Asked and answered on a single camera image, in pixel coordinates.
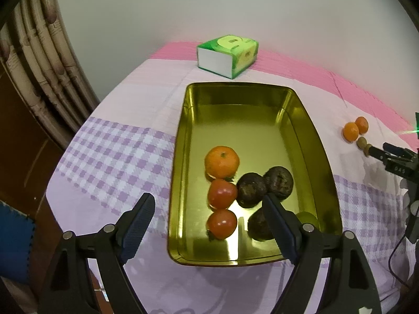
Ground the gold rectangular tin tray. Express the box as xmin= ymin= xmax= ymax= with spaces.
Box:
xmin=168 ymin=82 xmax=342 ymax=267

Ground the small red tomato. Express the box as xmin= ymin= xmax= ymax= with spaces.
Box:
xmin=206 ymin=209 xmax=237 ymax=240

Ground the yellow-orange mandarin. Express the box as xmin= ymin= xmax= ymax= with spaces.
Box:
xmin=341 ymin=122 xmax=359 ymax=143

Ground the large orange mandarin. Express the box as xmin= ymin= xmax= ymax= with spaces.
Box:
xmin=204 ymin=146 xmax=240 ymax=179

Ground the dark mangosteen with calyx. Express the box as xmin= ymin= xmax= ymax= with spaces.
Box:
xmin=263 ymin=166 xmax=294 ymax=201

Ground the pink purple checked tablecloth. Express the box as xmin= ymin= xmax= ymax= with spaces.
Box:
xmin=46 ymin=42 xmax=418 ymax=313

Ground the dark passion fruit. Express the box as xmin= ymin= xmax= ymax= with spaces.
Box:
xmin=236 ymin=172 xmax=267 ymax=208
xmin=248 ymin=208 xmax=274 ymax=242

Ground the green tissue box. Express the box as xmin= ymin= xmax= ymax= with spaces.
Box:
xmin=197 ymin=35 xmax=258 ymax=80

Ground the brown longan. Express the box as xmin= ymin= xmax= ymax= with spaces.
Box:
xmin=356 ymin=136 xmax=368 ymax=150
xmin=363 ymin=144 xmax=371 ymax=157

